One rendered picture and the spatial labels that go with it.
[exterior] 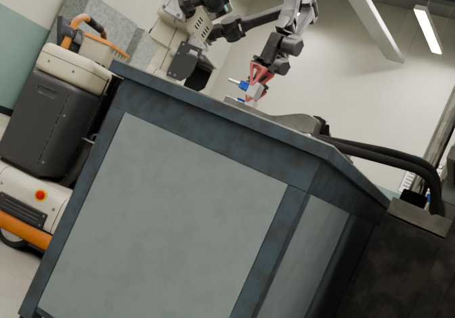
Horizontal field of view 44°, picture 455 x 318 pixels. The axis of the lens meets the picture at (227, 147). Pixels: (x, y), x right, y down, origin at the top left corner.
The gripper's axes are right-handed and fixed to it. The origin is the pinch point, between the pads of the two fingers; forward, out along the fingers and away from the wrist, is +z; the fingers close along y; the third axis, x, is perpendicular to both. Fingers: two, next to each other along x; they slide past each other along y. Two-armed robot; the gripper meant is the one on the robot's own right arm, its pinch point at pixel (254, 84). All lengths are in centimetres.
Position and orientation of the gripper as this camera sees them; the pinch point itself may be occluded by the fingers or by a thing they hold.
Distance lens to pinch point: 203.7
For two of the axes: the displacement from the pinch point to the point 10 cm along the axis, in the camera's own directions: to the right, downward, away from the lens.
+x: -8.2, -3.9, 4.1
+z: -4.3, 9.0, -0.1
